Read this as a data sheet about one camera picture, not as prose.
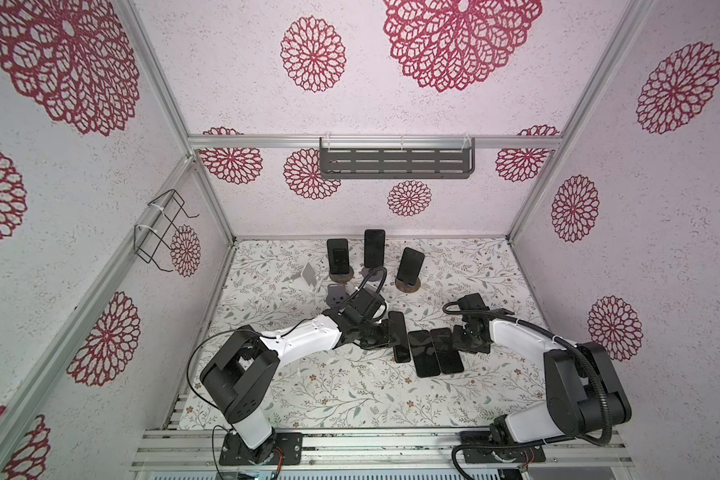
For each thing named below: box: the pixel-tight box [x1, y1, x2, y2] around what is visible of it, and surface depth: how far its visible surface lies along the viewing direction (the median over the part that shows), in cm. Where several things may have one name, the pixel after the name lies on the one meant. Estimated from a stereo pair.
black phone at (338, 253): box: [327, 238, 350, 274], surface depth 99 cm
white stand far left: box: [300, 262, 317, 291], surface depth 105 cm
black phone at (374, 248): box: [364, 229, 386, 268], surface depth 104 cm
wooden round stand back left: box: [329, 265, 354, 284], surface depth 111 cm
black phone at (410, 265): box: [397, 246, 425, 286], surface depth 97 cm
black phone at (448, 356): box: [430, 327, 464, 374], surface depth 91 cm
